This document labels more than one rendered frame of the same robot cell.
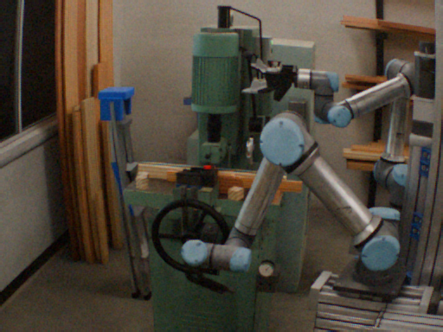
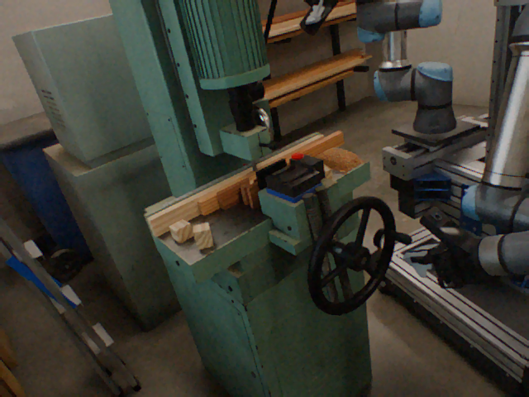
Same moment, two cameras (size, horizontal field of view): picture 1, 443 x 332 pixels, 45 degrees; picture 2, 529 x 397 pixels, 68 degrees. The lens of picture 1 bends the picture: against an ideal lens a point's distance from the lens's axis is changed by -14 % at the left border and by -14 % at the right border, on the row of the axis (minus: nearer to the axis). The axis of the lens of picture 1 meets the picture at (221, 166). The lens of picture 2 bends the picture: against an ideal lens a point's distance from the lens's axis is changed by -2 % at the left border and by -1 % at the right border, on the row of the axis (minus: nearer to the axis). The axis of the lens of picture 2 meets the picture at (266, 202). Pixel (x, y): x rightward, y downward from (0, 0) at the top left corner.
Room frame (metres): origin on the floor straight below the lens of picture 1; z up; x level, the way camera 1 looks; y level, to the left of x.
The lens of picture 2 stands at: (1.56, 0.74, 1.38)
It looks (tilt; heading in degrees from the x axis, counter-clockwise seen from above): 28 degrees down; 315
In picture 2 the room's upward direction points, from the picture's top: 12 degrees counter-clockwise
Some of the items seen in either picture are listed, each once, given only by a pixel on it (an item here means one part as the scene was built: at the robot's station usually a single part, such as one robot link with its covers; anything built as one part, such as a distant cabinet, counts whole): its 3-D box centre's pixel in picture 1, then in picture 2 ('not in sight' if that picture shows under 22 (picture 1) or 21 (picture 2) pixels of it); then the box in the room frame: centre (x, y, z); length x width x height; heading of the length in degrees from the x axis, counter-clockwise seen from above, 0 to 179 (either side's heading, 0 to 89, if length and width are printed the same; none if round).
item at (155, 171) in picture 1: (209, 176); (247, 179); (2.31, 0.04, 0.93); 0.60 x 0.02 x 0.05; 78
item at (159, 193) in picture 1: (202, 200); (280, 208); (2.18, 0.07, 0.87); 0.61 x 0.30 x 0.06; 78
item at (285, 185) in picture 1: (233, 181); (278, 169); (2.27, -0.05, 0.92); 0.54 x 0.02 x 0.04; 78
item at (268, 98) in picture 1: (262, 96); not in sight; (2.47, -0.16, 1.23); 0.09 x 0.08 x 0.15; 168
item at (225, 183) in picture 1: (213, 183); (283, 180); (2.20, 0.03, 0.93); 0.22 x 0.01 x 0.06; 78
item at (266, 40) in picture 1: (264, 53); not in sight; (2.57, -0.17, 1.40); 0.10 x 0.06 x 0.16; 168
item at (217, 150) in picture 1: (215, 151); (245, 142); (2.31, 0.03, 1.03); 0.14 x 0.07 x 0.09; 168
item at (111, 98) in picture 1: (126, 196); (43, 290); (3.02, 0.50, 0.58); 0.27 x 0.25 x 1.16; 81
